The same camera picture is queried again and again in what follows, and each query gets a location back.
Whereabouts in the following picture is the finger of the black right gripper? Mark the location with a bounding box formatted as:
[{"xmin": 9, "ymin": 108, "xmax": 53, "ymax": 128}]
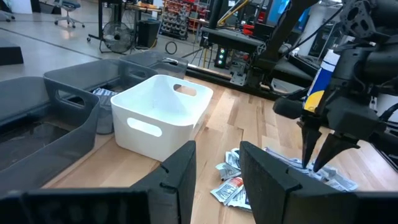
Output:
[
  {"xmin": 313, "ymin": 133, "xmax": 361, "ymax": 173},
  {"xmin": 297, "ymin": 121, "xmax": 323, "ymax": 169}
]

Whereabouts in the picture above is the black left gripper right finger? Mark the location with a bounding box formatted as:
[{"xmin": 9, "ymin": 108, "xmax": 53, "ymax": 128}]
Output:
[{"xmin": 239, "ymin": 141, "xmax": 355, "ymax": 224}]

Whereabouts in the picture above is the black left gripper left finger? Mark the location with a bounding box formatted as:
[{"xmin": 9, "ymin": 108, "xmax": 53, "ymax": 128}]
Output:
[{"xmin": 132, "ymin": 140, "xmax": 197, "ymax": 224}]

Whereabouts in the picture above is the white printed first aid packet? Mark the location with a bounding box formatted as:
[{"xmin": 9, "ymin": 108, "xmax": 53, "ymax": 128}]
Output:
[
  {"xmin": 226, "ymin": 186, "xmax": 252, "ymax": 212},
  {"xmin": 215, "ymin": 162, "xmax": 242, "ymax": 181},
  {"xmin": 225, "ymin": 148, "xmax": 241, "ymax": 170}
]

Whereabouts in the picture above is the white packet black print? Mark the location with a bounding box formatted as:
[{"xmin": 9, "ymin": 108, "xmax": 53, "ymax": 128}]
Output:
[{"xmin": 325, "ymin": 174, "xmax": 359, "ymax": 192}]

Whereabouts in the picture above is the orange striped white packet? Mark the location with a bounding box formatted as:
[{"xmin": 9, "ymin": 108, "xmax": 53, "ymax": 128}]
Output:
[{"xmin": 210, "ymin": 177, "xmax": 244, "ymax": 203}]

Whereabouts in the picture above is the Lysol wipes canister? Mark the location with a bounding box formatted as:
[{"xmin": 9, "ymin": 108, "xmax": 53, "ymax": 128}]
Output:
[{"xmin": 303, "ymin": 49, "xmax": 342, "ymax": 113}]

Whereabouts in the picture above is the black equipment stand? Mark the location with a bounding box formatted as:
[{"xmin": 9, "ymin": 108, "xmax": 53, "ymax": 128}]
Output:
[{"xmin": 270, "ymin": 57, "xmax": 315, "ymax": 90}]

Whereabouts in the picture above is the white plastic bin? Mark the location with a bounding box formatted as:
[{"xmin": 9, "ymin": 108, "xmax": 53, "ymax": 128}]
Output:
[{"xmin": 110, "ymin": 74, "xmax": 215, "ymax": 162}]

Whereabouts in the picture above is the computer tower with LEDs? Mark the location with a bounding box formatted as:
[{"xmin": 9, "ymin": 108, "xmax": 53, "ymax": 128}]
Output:
[{"xmin": 214, "ymin": 46, "xmax": 229, "ymax": 69}]

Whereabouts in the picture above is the grey plastic bin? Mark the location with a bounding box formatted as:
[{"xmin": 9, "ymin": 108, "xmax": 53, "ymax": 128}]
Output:
[
  {"xmin": 0, "ymin": 76, "xmax": 101, "ymax": 194},
  {"xmin": 119, "ymin": 50, "xmax": 190, "ymax": 80},
  {"xmin": 43, "ymin": 58, "xmax": 159, "ymax": 135}
]

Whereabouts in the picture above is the dark grey side cart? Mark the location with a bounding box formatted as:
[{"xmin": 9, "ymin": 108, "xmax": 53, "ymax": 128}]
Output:
[{"xmin": 200, "ymin": 27, "xmax": 265, "ymax": 54}]

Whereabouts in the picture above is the blue screen display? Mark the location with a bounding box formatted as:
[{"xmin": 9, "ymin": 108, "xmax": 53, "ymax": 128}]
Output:
[{"xmin": 267, "ymin": 0, "xmax": 312, "ymax": 32}]

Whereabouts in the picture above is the yellow pole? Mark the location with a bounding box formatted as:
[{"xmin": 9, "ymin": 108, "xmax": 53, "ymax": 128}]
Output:
[{"xmin": 217, "ymin": 0, "xmax": 249, "ymax": 27}]

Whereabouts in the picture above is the black speaker cabinet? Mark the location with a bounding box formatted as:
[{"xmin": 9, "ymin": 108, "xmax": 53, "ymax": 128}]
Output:
[{"xmin": 137, "ymin": 20, "xmax": 161, "ymax": 49}]

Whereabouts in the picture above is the black floor fan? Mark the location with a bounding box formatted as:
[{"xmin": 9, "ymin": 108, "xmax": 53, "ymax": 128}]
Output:
[{"xmin": 99, "ymin": 21, "xmax": 135, "ymax": 55}]

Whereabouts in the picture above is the parts storage rack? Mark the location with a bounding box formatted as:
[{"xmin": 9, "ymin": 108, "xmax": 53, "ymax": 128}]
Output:
[{"xmin": 160, "ymin": 0, "xmax": 200, "ymax": 40}]

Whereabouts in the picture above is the black standing desk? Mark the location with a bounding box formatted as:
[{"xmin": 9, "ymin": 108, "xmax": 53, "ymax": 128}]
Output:
[{"xmin": 86, "ymin": 0, "xmax": 162, "ymax": 43}]

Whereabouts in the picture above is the grey blue office chair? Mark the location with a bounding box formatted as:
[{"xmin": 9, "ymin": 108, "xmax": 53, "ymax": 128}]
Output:
[{"xmin": 53, "ymin": 0, "xmax": 85, "ymax": 29}]

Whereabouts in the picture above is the black rectangular box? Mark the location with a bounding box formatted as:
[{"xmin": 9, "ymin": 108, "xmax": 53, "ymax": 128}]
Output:
[{"xmin": 0, "ymin": 37, "xmax": 24, "ymax": 66}]

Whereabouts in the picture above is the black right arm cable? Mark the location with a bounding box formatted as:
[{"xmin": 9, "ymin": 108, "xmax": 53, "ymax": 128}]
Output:
[{"xmin": 278, "ymin": 6, "xmax": 345, "ymax": 62}]

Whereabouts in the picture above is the black cable loop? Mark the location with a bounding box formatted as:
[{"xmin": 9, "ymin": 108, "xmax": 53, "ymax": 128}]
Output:
[{"xmin": 164, "ymin": 41, "xmax": 178, "ymax": 55}]

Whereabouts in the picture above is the black cart post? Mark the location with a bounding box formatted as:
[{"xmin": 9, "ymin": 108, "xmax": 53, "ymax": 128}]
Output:
[{"xmin": 208, "ymin": 0, "xmax": 224, "ymax": 30}]

